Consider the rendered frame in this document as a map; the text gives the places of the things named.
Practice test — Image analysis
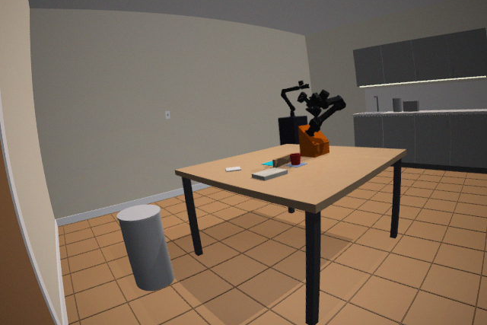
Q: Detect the white flat square pad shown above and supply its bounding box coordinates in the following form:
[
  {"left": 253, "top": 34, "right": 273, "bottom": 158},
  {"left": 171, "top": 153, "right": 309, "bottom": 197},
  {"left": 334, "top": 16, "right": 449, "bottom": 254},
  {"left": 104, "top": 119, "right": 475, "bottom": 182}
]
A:
[{"left": 225, "top": 167, "right": 241, "bottom": 172}]

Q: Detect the red cup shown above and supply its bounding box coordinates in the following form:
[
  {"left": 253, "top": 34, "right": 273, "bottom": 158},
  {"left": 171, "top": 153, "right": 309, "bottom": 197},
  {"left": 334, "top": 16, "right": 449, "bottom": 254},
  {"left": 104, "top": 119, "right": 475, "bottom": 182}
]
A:
[{"left": 290, "top": 154, "right": 301, "bottom": 165}]

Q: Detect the dark brown flat bar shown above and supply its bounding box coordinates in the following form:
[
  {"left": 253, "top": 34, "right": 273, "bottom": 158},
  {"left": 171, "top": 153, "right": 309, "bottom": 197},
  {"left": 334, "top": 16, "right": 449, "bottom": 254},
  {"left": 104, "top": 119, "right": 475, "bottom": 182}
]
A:
[{"left": 272, "top": 154, "right": 291, "bottom": 168}]

